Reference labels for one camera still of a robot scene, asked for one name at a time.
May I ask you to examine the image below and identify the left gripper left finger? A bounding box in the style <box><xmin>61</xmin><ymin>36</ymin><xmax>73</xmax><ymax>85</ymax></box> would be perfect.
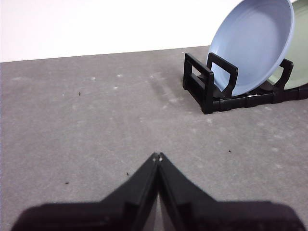
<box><xmin>11</xmin><ymin>152</ymin><xmax>159</xmax><ymax>231</ymax></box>

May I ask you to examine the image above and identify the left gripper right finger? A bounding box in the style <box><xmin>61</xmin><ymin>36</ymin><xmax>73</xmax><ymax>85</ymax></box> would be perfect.
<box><xmin>158</xmin><ymin>153</ymin><xmax>303</xmax><ymax>231</ymax></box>

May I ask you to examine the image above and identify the blue round plate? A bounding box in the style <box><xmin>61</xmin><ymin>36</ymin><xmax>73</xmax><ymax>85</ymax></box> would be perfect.
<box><xmin>208</xmin><ymin>0</ymin><xmax>296</xmax><ymax>97</ymax></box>

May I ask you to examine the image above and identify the pale green round plate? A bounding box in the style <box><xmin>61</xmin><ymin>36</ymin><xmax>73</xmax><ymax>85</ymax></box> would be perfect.
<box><xmin>271</xmin><ymin>0</ymin><xmax>308</xmax><ymax>90</ymax></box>

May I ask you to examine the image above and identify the black plastic plate rack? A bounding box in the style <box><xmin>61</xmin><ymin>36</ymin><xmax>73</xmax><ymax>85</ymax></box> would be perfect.
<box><xmin>182</xmin><ymin>51</ymin><xmax>308</xmax><ymax>115</ymax></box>

